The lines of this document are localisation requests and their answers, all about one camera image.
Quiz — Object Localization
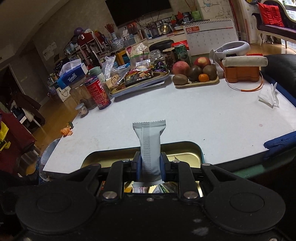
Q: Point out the tangerine peel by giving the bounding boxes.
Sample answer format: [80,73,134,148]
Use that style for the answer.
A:
[60,122,74,137]

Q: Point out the red and yellow apple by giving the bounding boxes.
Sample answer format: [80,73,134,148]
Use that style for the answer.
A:
[194,57,211,68]

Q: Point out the pale red apple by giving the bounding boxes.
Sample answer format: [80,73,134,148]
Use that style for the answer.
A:
[172,61,190,76]

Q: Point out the white cartoon cabinet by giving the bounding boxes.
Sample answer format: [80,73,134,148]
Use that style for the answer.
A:
[198,0,232,21]

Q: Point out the orange case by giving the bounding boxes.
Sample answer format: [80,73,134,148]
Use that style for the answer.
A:
[224,65,260,82]

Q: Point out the empty glass jar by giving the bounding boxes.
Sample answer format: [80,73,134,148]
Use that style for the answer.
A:
[150,49,165,65]

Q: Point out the blue tissue box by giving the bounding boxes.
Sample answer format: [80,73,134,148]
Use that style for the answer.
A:
[57,58,89,88]

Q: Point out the clear plastic bag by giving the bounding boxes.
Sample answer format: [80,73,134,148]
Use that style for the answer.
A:
[101,56,116,80]

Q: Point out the orange and white cable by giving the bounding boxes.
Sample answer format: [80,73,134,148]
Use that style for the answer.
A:
[225,71,264,92]

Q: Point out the green drink can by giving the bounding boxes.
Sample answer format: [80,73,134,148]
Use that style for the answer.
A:
[174,44,192,66]

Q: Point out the metal snack tray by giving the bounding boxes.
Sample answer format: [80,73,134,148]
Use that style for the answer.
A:
[109,70,170,98]

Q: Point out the pink and white snack bag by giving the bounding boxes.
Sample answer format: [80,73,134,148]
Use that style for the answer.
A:
[125,43,149,67]

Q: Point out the purple wrapped candies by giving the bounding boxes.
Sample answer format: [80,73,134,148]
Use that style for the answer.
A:
[154,61,169,72]

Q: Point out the wall paper sheet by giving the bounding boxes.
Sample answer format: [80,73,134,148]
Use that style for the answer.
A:
[43,42,57,61]

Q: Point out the dark passion fruit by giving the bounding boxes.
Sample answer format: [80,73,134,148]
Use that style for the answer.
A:
[188,65,203,82]

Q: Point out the blue and white vase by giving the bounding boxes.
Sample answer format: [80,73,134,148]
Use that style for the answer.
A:
[110,32,125,50]

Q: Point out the white neck massager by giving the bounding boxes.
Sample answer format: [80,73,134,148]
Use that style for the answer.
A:
[209,41,251,64]

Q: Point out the round metal dish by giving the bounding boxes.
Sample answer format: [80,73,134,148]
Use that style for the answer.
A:
[159,23,171,35]

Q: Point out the cluttered bookshelf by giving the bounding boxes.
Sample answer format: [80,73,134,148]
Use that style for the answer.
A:
[65,37,109,70]

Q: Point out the beige snack packet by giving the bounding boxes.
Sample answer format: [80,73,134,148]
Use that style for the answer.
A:
[105,75,123,91]

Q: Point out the mint green bottle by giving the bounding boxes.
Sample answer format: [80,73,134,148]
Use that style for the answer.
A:
[89,66,105,84]

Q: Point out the dark chaise longue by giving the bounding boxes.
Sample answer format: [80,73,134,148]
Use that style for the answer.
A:
[251,0,296,44]

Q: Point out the black leather sofa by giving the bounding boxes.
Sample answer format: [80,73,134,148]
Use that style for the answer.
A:
[261,54,296,98]

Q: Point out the gold metal tin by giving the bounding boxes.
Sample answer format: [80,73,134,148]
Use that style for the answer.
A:
[81,141,205,197]

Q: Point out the yellow wooden box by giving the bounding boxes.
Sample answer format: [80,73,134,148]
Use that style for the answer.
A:
[115,50,130,67]

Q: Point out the red cushion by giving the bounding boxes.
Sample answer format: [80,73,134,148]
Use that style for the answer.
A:
[257,2,284,28]

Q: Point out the large clear glass jar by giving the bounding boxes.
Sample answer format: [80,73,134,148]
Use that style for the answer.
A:
[69,82,96,110]

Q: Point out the black television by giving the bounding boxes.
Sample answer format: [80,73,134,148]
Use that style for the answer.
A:
[105,0,173,28]

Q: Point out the dark drink can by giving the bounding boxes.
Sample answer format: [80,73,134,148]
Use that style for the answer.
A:
[162,48,175,66]

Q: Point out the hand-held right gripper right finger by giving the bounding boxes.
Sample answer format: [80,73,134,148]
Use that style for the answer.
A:
[160,152,234,200]

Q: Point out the yellow fruit tray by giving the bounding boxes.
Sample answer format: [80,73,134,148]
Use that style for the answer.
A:
[173,76,220,89]

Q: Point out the red tin can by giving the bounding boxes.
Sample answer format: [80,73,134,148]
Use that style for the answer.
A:
[84,76,111,110]

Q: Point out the blue cloth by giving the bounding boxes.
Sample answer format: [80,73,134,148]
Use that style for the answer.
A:
[264,132,296,160]

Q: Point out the clear plastic bin liner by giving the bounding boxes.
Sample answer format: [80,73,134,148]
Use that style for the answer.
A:
[37,138,62,183]

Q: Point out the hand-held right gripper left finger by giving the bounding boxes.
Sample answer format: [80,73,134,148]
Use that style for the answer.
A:
[69,151,142,200]

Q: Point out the white paper bag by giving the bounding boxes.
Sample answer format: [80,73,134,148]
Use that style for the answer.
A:
[55,86,71,102]

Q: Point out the brown kiwi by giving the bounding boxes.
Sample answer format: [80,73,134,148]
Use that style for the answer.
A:
[172,74,189,86]
[203,65,218,81]

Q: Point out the white desk calendar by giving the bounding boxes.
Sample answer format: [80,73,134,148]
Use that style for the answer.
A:
[183,18,239,56]

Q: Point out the white rolled cushion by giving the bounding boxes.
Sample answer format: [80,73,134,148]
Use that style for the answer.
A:
[221,56,268,68]

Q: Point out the crumpled white tissue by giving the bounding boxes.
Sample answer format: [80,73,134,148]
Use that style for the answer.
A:
[258,82,279,108]

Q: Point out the long grey snack bar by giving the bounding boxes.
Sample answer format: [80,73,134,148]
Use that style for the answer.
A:
[132,119,166,188]

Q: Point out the small lidded glass jar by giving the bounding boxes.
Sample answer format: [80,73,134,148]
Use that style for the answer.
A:
[75,103,89,117]

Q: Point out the dark snack box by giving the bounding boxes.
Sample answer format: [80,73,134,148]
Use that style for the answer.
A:
[124,71,153,87]

